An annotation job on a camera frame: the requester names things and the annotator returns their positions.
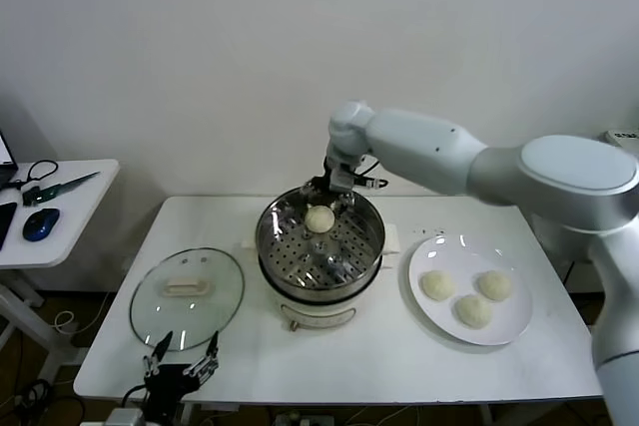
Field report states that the white coiled floor cable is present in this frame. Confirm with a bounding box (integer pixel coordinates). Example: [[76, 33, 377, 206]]
[[52, 310, 76, 335]]

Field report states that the black looped cable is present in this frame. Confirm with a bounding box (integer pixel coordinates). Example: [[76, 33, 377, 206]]
[[0, 161, 57, 194]]

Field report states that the white electric cooker base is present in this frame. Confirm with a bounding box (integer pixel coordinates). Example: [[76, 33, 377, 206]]
[[257, 245, 395, 333]]

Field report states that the white steamed baozi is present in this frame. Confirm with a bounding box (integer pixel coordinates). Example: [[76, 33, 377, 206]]
[[476, 269, 513, 303], [419, 269, 457, 302], [452, 294, 494, 330], [304, 205, 334, 233]]

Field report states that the blue computer mouse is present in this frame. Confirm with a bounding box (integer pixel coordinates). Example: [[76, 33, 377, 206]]
[[21, 208, 61, 243]]

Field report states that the small white side table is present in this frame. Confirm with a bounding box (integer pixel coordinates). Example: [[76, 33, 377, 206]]
[[0, 160, 121, 387]]

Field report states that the white cabinet with label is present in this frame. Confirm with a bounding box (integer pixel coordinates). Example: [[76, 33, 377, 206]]
[[604, 129, 639, 147]]

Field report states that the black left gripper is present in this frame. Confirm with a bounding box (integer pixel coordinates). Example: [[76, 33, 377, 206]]
[[143, 329, 221, 426]]

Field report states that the black phone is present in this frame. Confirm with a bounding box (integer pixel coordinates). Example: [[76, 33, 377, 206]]
[[0, 203, 18, 251]]

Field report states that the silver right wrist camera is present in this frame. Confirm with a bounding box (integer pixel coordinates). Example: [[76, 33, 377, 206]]
[[330, 166, 359, 194]]

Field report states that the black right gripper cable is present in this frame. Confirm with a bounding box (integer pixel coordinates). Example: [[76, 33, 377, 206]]
[[356, 159, 389, 191]]

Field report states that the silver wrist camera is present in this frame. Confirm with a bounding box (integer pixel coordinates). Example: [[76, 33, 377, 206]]
[[107, 408, 146, 426], [330, 166, 359, 194]]

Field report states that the black floor cable bundle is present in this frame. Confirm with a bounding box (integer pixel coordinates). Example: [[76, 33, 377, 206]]
[[0, 379, 56, 422]]

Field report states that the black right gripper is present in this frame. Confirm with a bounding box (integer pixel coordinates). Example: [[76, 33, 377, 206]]
[[298, 155, 361, 217]]

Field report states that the perforated steel steamer basket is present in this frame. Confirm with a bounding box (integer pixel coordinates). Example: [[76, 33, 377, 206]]
[[241, 185, 401, 297]]

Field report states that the open laptop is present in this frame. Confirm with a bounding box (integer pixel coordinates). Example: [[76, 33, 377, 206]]
[[0, 130, 19, 188]]

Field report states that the round glass pot lid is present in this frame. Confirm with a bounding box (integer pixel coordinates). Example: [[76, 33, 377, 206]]
[[129, 246, 246, 351]]

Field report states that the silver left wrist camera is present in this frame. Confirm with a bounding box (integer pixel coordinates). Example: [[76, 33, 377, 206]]
[[107, 408, 146, 426]]

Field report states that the large white plate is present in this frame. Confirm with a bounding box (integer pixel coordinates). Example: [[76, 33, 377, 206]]
[[407, 234, 533, 346]]

